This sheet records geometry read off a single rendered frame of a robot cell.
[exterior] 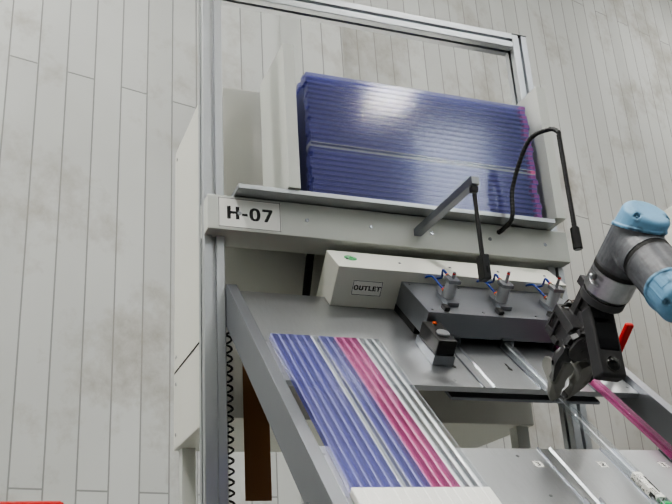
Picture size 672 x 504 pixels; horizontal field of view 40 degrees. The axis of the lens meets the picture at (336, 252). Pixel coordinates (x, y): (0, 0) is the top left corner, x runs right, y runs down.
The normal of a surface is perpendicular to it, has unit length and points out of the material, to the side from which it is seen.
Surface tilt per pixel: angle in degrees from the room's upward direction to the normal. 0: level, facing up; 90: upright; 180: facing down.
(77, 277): 90
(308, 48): 90
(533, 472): 44
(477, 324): 134
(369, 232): 90
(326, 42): 90
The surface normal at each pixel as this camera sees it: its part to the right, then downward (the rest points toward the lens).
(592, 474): 0.21, -0.92
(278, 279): 0.36, -0.37
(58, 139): 0.57, -0.34
